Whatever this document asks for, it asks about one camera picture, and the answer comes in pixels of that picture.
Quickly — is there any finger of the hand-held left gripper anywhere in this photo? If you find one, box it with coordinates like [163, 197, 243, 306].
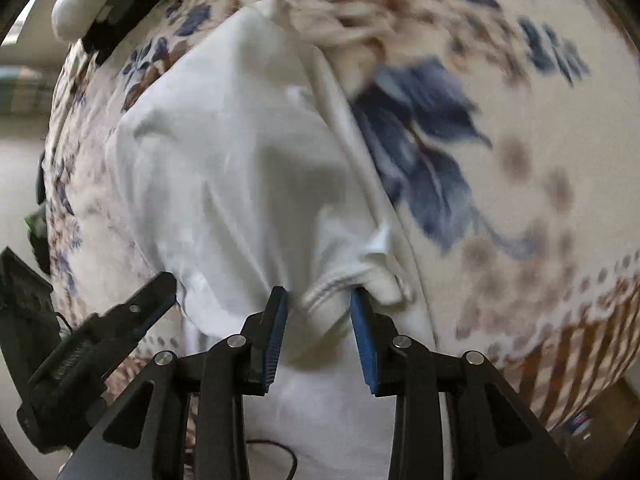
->
[90, 271, 178, 356]

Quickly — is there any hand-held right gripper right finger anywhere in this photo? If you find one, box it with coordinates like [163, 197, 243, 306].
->
[350, 290, 576, 480]

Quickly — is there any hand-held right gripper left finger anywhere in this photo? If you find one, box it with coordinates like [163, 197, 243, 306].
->
[57, 286, 290, 480]

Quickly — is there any white t-shirt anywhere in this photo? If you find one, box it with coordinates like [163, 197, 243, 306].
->
[102, 0, 441, 480]

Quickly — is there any stack of folded clothes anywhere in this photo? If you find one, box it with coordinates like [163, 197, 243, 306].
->
[50, 0, 156, 56]

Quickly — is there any floral bed sheet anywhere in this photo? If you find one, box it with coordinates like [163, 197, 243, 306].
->
[37, 0, 640, 433]

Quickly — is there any black cable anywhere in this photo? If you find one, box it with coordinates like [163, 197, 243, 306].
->
[245, 439, 297, 480]

